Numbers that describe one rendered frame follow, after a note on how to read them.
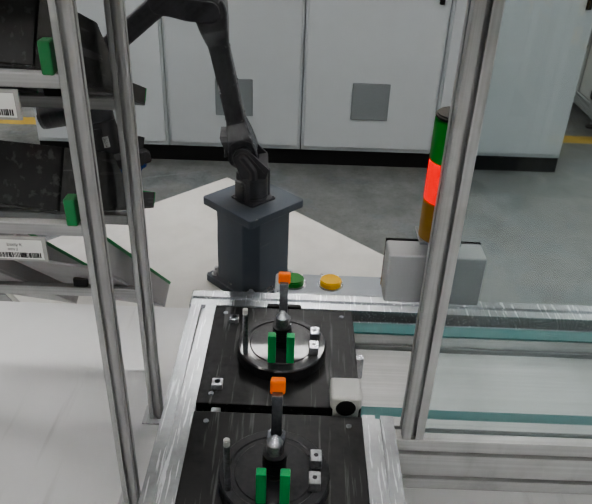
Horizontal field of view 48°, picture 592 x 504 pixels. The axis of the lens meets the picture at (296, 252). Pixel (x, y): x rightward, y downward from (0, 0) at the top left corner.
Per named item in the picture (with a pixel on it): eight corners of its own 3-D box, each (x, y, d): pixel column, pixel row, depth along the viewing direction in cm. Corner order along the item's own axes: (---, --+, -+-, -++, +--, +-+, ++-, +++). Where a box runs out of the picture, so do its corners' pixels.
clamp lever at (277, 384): (269, 430, 88) (270, 375, 87) (284, 431, 88) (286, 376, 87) (267, 442, 84) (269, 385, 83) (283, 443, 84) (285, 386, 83)
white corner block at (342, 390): (328, 396, 100) (330, 375, 98) (358, 397, 100) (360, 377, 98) (329, 418, 96) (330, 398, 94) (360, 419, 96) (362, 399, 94)
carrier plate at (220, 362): (216, 314, 117) (215, 304, 116) (351, 319, 117) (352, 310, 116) (196, 412, 97) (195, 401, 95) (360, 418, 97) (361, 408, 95)
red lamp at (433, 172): (420, 188, 80) (426, 151, 78) (461, 190, 80) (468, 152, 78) (426, 207, 76) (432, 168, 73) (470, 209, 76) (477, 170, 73)
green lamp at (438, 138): (426, 150, 78) (431, 110, 75) (468, 152, 78) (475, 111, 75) (432, 167, 73) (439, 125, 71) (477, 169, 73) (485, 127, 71)
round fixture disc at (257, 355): (241, 323, 112) (241, 314, 111) (324, 327, 112) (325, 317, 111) (233, 380, 100) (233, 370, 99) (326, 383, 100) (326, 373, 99)
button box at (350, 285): (275, 297, 131) (275, 271, 128) (381, 301, 131) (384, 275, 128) (273, 319, 125) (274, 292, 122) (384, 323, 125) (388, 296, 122)
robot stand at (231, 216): (256, 256, 152) (256, 176, 141) (300, 282, 143) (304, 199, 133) (205, 279, 143) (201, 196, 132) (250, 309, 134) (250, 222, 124)
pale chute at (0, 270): (6, 293, 114) (13, 268, 115) (77, 303, 112) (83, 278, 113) (-108, 252, 87) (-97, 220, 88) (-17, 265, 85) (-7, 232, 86)
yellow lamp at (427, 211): (415, 225, 83) (420, 189, 80) (455, 226, 83) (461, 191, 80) (421, 245, 79) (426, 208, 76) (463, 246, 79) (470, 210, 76)
